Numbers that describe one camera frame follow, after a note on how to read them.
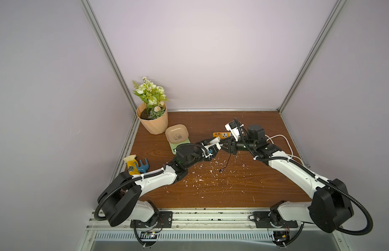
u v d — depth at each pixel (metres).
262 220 0.72
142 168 0.87
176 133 1.03
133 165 0.90
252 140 0.63
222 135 1.01
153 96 0.92
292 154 0.95
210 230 0.71
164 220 0.73
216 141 0.73
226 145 0.70
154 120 0.93
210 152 0.63
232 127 0.68
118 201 0.42
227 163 0.93
